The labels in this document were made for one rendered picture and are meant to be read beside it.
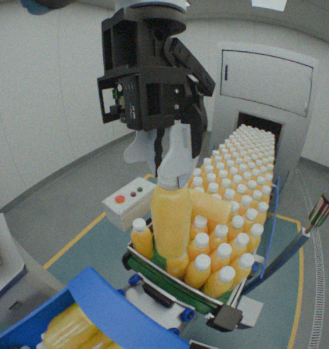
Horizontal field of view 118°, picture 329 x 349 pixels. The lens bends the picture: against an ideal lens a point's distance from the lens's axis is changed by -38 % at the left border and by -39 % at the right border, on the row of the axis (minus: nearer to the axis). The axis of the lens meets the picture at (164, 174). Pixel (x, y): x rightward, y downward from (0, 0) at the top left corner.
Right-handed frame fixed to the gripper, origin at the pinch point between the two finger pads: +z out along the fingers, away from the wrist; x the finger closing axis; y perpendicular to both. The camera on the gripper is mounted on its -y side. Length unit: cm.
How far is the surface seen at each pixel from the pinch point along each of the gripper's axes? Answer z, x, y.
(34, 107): -14, -278, -8
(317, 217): 18.0, 34.5, -29.5
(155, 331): 13.8, 10.4, 16.5
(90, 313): 11.6, 2.6, 21.4
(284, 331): 140, 103, -31
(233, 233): 29.8, 9.2, -20.1
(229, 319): 36.1, 22.7, 3.5
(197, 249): 28.6, 2.9, -7.5
